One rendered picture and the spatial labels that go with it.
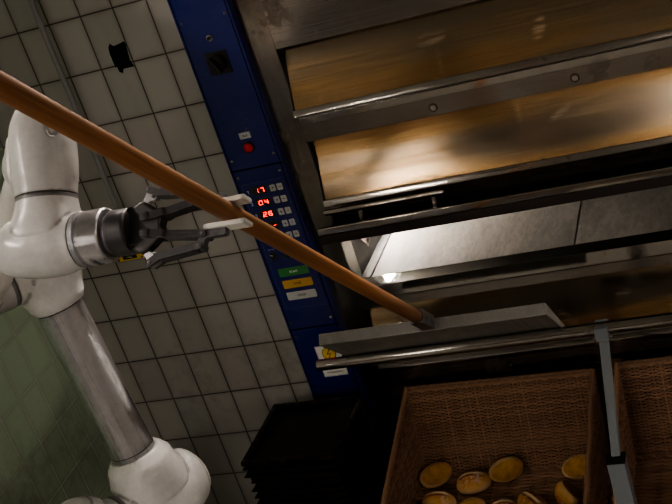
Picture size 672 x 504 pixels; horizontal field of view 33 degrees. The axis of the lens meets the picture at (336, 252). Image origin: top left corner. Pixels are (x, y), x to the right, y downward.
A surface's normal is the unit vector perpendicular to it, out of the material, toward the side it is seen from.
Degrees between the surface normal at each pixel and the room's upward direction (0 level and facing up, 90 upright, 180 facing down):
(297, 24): 90
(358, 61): 70
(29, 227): 51
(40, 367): 90
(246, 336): 90
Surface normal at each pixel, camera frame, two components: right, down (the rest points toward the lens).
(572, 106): -0.33, 0.14
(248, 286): -0.25, 0.46
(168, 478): 0.67, -0.12
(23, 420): 0.92, -0.15
